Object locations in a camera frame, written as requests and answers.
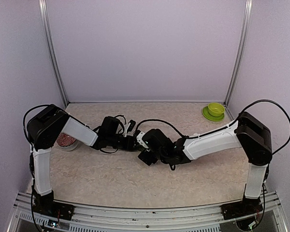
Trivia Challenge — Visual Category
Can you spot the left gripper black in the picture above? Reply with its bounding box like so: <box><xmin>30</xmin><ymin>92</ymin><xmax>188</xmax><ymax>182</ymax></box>
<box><xmin>108</xmin><ymin>134</ymin><xmax>143</xmax><ymax>151</ymax></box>

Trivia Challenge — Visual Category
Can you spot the green weekly pill organizer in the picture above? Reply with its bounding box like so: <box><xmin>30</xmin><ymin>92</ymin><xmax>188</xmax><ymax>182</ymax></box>
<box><xmin>136</xmin><ymin>145</ymin><xmax>146</xmax><ymax>152</ymax></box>

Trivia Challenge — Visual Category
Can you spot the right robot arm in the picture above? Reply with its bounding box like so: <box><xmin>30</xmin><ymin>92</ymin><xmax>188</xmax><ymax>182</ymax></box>
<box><xmin>134</xmin><ymin>112</ymin><xmax>273</xmax><ymax>215</ymax></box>

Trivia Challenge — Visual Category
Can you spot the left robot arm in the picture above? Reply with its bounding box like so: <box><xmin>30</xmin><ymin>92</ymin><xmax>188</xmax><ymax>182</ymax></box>
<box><xmin>23</xmin><ymin>104</ymin><xmax>136</xmax><ymax>215</ymax></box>

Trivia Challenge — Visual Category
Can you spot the red patterned white bowl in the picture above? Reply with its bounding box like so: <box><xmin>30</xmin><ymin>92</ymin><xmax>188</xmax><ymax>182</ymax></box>
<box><xmin>56</xmin><ymin>133</ymin><xmax>78</xmax><ymax>151</ymax></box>

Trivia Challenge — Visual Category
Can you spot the green saucer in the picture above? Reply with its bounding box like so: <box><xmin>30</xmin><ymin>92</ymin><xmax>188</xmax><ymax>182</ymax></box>
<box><xmin>202</xmin><ymin>106</ymin><xmax>225</xmax><ymax>121</ymax></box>

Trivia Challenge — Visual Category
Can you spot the green bowl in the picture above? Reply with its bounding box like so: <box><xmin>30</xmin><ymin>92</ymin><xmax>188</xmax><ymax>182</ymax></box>
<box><xmin>207</xmin><ymin>102</ymin><xmax>225</xmax><ymax>117</ymax></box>

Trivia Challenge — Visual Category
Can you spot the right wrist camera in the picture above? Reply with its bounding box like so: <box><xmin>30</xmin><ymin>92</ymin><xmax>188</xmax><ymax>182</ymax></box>
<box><xmin>135</xmin><ymin>130</ymin><xmax>149</xmax><ymax>149</ymax></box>

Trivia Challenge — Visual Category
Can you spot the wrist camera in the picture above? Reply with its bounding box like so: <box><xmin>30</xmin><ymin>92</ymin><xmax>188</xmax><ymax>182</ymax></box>
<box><xmin>135</xmin><ymin>130</ymin><xmax>149</xmax><ymax>149</ymax></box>
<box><xmin>123</xmin><ymin>119</ymin><xmax>136</xmax><ymax>137</ymax></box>

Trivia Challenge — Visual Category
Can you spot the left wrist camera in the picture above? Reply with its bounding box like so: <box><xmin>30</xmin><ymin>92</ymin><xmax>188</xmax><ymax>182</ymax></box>
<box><xmin>123</xmin><ymin>119</ymin><xmax>136</xmax><ymax>137</ymax></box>

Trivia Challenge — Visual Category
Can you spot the front aluminium rail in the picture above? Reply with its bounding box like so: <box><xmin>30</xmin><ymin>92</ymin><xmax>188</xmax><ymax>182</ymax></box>
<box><xmin>7</xmin><ymin>190</ymin><xmax>288</xmax><ymax>232</ymax></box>

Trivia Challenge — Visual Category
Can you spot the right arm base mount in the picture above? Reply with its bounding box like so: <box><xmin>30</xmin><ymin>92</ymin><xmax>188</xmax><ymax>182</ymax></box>
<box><xmin>221</xmin><ymin>201</ymin><xmax>263</xmax><ymax>220</ymax></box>

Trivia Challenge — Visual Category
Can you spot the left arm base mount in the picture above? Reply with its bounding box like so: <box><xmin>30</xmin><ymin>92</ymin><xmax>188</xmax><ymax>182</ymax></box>
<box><xmin>33</xmin><ymin>202</ymin><xmax>74</xmax><ymax>221</ymax></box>

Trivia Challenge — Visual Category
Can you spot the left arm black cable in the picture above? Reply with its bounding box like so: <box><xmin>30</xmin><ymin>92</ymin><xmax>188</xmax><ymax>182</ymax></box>
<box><xmin>22</xmin><ymin>104</ymin><xmax>51</xmax><ymax>145</ymax></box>

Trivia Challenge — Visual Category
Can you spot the left aluminium frame post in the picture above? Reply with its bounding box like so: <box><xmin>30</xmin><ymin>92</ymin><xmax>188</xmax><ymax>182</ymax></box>
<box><xmin>39</xmin><ymin>0</ymin><xmax>70</xmax><ymax>108</ymax></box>

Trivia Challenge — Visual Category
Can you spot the aluminium frame post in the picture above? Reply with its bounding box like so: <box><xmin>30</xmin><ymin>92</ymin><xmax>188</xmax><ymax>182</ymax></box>
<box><xmin>39</xmin><ymin>0</ymin><xmax>70</xmax><ymax>108</ymax></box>
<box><xmin>224</xmin><ymin>0</ymin><xmax>253</xmax><ymax>108</ymax></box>

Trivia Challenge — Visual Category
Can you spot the right aluminium frame post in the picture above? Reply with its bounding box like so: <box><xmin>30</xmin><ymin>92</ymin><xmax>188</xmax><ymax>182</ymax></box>
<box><xmin>224</xmin><ymin>0</ymin><xmax>253</xmax><ymax>108</ymax></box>

